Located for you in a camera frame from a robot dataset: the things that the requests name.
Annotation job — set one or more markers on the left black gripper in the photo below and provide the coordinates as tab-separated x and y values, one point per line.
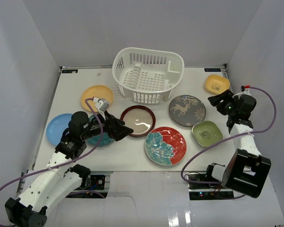
112	127

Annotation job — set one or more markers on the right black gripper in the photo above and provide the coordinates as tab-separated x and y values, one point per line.
226	96

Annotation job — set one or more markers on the dark red rimmed plate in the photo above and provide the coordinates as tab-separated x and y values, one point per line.
139	118

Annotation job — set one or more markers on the grey deer pattern plate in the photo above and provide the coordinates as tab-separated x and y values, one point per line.
187	110

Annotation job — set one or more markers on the red teal floral plate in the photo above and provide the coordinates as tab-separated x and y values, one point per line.
165	146

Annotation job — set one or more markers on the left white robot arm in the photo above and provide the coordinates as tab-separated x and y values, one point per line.
62	174

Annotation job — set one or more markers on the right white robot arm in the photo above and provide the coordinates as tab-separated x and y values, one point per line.
247	170

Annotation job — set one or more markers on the teal scalloped plate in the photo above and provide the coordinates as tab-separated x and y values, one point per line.
106	140

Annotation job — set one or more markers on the yellow square dish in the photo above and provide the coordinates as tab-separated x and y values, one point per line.
216	84

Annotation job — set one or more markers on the green square dish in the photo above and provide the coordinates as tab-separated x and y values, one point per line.
207	133

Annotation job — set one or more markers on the round yellow plate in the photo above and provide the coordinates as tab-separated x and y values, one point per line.
98	91

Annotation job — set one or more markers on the white plastic dish basket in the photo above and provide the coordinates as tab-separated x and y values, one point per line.
147	76

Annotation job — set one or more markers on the round light blue plate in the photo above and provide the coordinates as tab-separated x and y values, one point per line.
56	127

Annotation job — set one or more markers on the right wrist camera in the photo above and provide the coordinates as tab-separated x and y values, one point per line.
245	89

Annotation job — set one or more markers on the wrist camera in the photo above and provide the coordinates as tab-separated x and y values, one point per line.
245	89
101	104

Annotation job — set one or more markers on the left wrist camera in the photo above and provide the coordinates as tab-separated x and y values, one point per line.
101	104

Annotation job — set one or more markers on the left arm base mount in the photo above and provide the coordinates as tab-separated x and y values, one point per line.
95	185

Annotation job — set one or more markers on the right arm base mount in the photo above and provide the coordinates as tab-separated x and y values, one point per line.
206	192

